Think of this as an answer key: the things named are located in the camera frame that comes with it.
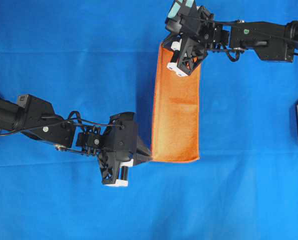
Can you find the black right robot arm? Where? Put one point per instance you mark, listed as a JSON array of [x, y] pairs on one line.
[[270, 41]]

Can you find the blue table cloth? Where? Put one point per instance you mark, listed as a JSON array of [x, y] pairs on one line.
[[99, 58]]

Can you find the orange towel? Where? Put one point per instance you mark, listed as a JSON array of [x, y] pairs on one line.
[[175, 122]]

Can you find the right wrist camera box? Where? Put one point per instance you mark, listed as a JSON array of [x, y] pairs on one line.
[[186, 17]]

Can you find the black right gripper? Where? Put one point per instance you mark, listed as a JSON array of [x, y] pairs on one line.
[[190, 50]]

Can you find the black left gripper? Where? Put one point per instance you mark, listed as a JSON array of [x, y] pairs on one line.
[[117, 148]]

